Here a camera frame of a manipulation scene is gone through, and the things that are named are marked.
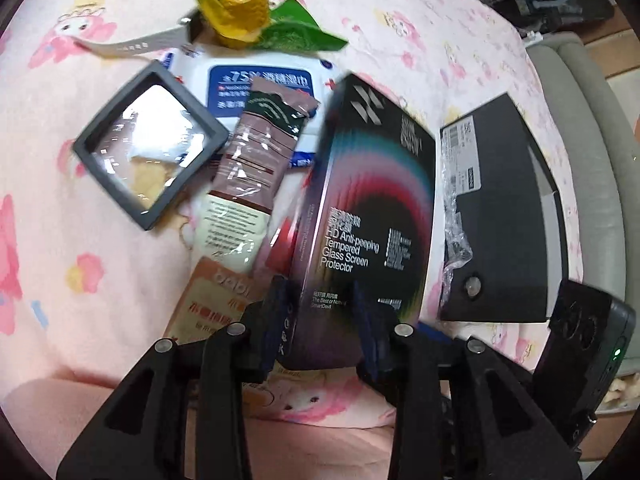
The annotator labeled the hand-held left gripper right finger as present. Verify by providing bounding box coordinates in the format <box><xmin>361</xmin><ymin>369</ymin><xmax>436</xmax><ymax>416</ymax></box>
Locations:
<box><xmin>352</xmin><ymin>280</ymin><xmax>583</xmax><ymax>480</ymax></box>

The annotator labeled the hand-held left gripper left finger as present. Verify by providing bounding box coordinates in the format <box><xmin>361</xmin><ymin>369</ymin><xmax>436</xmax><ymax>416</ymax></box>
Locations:
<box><xmin>56</xmin><ymin>274</ymin><xmax>301</xmax><ymax>480</ymax></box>

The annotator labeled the red box with man portrait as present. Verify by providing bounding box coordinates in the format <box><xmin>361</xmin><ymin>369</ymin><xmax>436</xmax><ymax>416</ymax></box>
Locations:
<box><xmin>265</xmin><ymin>217</ymin><xmax>306</xmax><ymax>276</ymax></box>

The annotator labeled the black cardboard box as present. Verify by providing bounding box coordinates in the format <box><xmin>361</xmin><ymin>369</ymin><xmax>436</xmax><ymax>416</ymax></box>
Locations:
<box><xmin>439</xmin><ymin>92</ymin><xmax>568</xmax><ymax>323</ymax></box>

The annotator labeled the black screen protector box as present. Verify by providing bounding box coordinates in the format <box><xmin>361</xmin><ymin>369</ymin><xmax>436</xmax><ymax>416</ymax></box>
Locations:
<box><xmin>287</xmin><ymin>72</ymin><xmax>437</xmax><ymax>373</ymax></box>

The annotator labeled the peach printed packet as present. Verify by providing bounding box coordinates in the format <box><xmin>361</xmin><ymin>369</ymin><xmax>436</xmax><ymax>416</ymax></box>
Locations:
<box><xmin>165</xmin><ymin>257</ymin><xmax>266</xmax><ymax>346</ymax></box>

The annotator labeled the brown sachet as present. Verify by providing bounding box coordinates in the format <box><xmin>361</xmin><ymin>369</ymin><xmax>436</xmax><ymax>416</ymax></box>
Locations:
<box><xmin>191</xmin><ymin>76</ymin><xmax>321</xmax><ymax>273</ymax></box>

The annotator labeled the grey padded headboard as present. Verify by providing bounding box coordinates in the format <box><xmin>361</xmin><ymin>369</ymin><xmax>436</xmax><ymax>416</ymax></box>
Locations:
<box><xmin>525</xmin><ymin>32</ymin><xmax>640</xmax><ymax>401</ymax></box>

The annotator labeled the pink printed blanket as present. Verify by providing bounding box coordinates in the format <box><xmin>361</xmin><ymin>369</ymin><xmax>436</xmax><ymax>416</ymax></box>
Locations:
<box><xmin>0</xmin><ymin>0</ymin><xmax>586</xmax><ymax>428</ymax></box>

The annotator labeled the blue white wet wipes pack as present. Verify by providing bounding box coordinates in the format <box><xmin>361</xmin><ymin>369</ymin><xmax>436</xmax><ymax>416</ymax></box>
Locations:
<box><xmin>162</xmin><ymin>47</ymin><xmax>336</xmax><ymax>171</ymax></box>

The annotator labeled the white paper strip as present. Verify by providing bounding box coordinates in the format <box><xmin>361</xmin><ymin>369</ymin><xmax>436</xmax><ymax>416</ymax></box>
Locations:
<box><xmin>75</xmin><ymin>27</ymin><xmax>191</xmax><ymax>58</ymax></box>

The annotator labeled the green yellow wrapper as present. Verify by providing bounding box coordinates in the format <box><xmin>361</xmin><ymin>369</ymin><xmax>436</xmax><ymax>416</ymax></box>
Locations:
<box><xmin>180</xmin><ymin>0</ymin><xmax>348</xmax><ymax>53</ymax></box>

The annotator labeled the dark grey square frame case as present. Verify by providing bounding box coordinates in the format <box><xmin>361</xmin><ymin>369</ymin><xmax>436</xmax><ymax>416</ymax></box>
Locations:
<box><xmin>72</xmin><ymin>60</ymin><xmax>232</xmax><ymax>231</ymax></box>

